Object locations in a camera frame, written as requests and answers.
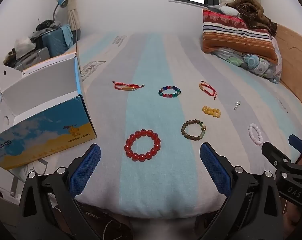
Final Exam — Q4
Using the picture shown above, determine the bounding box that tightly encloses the blue suitcase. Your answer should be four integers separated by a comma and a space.
42, 25, 75, 58

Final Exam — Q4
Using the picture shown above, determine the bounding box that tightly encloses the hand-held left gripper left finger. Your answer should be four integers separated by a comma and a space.
18, 143, 109, 240

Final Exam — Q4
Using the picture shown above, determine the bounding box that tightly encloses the grey suitcase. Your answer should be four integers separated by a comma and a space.
13, 47, 51, 72

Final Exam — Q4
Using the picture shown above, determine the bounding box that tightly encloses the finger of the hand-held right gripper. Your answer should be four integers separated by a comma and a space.
288, 134, 302, 159
262, 142, 291, 174

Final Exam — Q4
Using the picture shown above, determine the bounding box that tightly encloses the floral pillow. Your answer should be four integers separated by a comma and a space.
212, 36, 283, 84

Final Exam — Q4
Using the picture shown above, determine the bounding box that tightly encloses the blue and yellow cardboard box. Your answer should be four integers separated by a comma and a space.
0, 52, 98, 171

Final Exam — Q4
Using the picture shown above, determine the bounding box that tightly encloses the striped bed sheet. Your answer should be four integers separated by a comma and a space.
16, 31, 302, 218

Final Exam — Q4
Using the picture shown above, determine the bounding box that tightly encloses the grey pillow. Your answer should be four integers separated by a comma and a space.
219, 5, 241, 16

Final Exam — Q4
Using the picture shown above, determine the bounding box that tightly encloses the red cord bracelet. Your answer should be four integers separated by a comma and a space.
199, 81, 219, 100
112, 81, 145, 92

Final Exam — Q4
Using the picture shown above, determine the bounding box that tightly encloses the teal cloth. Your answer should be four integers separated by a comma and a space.
59, 24, 74, 48

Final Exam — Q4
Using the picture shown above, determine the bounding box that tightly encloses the dark bag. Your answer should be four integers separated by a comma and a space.
32, 17, 63, 42

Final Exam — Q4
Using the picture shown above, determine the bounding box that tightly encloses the brown wooden bead bracelet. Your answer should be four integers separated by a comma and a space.
180, 119, 208, 142

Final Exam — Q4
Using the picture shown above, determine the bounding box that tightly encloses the multicoloured glass bead bracelet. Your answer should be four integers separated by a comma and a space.
158, 85, 181, 99

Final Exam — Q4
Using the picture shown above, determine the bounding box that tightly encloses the striped orange pillow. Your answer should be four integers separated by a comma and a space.
202, 8, 279, 64

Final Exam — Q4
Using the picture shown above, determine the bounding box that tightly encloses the brown blanket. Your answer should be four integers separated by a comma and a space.
226, 0, 278, 37

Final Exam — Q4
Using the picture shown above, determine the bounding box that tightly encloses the wooden headboard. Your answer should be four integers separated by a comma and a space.
274, 24, 302, 121

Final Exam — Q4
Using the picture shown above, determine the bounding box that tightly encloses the yellow bead bracelet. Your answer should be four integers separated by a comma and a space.
202, 105, 222, 119

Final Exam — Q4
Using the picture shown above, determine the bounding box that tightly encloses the white plastic bag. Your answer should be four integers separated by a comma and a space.
14, 37, 36, 56

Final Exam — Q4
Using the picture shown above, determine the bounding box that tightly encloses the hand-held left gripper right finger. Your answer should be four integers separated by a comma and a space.
200, 142, 285, 240

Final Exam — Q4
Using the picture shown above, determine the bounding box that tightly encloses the blue desk lamp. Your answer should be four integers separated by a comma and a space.
52, 0, 68, 22

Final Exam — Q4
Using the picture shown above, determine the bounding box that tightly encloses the red bead bracelet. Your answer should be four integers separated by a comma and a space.
124, 129, 162, 162

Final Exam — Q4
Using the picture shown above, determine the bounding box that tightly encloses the white bead bracelet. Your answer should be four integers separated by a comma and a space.
248, 123, 264, 146

